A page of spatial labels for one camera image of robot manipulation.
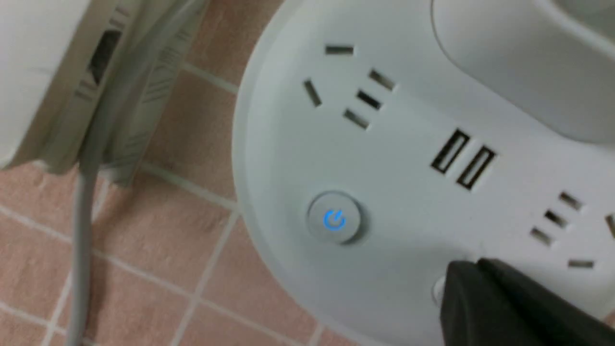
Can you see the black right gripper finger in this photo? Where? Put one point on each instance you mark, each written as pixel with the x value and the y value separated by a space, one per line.
pixel 547 314
pixel 475 313

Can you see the white desk lamp with sockets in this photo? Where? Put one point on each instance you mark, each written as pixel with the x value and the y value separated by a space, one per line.
pixel 376 141

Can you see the pink checkered tablecloth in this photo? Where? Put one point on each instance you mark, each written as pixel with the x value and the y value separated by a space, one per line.
pixel 173 264

